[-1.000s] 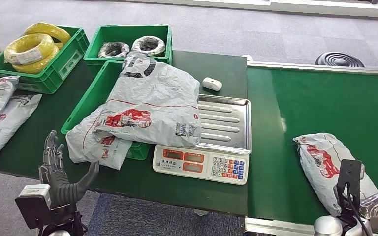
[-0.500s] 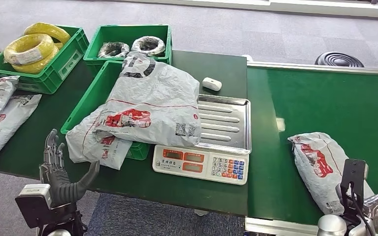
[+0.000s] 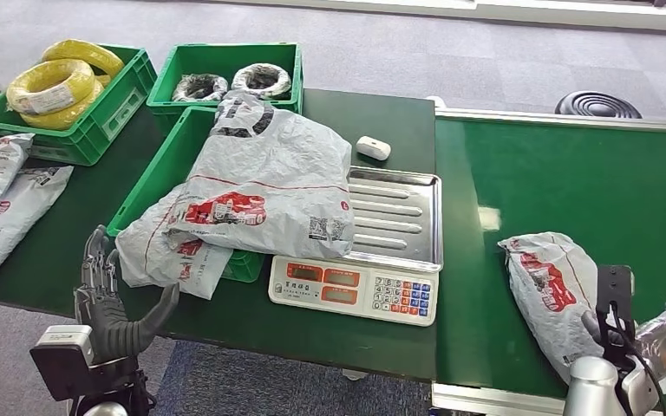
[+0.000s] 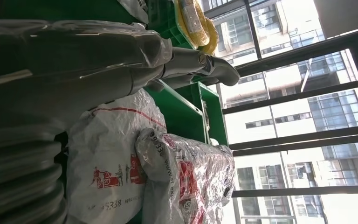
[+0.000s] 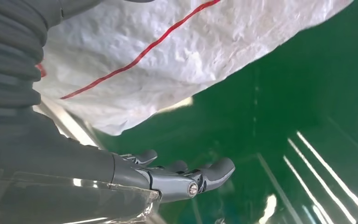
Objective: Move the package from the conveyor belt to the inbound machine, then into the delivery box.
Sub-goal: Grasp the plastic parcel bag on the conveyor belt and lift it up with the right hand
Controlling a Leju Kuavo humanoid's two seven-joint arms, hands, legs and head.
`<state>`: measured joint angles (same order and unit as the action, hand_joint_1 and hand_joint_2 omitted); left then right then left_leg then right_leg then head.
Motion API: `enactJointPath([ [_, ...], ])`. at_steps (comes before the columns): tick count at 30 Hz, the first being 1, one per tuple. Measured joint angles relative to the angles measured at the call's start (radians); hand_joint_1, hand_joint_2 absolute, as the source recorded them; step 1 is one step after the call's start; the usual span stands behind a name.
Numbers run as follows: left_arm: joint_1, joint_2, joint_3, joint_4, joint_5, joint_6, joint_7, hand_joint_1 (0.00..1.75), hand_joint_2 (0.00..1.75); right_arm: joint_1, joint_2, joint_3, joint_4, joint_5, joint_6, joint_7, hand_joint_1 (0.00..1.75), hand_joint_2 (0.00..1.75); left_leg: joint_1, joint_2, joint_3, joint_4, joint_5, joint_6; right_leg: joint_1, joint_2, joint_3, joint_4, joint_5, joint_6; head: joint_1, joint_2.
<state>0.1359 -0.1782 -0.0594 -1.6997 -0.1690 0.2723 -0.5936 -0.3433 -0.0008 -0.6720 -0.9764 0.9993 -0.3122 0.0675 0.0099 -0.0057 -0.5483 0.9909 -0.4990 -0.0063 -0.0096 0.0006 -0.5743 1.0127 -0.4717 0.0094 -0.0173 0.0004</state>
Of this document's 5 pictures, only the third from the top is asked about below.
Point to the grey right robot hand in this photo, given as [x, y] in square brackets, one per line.
[657, 339]

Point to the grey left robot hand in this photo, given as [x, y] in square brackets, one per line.
[106, 321]

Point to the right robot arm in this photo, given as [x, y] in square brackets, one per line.
[591, 390]

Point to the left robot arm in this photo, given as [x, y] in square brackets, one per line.
[112, 396]

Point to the green plastic delivery bin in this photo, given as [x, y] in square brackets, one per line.
[160, 166]

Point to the green conveyor belt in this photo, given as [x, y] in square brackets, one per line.
[568, 183]

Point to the large grey courier package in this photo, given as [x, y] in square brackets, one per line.
[275, 172]

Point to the white electronic scale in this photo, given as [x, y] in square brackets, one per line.
[339, 287]

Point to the black round ribbed base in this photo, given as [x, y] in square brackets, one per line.
[597, 106]

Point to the steel scale tray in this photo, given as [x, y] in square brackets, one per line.
[396, 218]

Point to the small white plastic device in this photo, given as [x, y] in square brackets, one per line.
[374, 148]

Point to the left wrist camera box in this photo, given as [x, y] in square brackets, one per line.
[66, 344]

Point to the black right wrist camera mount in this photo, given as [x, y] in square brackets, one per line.
[614, 293]

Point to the aluminium conveyor frame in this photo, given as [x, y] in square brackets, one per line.
[540, 119]

